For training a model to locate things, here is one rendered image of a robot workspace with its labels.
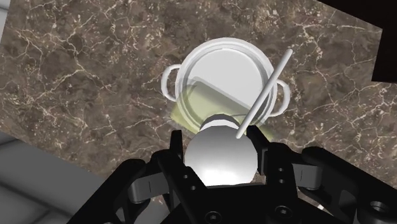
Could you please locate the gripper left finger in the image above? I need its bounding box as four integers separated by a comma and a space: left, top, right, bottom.
66, 129, 208, 224

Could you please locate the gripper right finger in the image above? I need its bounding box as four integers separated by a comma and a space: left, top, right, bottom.
246, 125, 397, 224

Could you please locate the white thin stick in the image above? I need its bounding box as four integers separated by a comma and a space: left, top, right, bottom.
235, 48, 294, 140

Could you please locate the white two-handled pot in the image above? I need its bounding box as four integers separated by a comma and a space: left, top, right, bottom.
160, 37, 291, 136

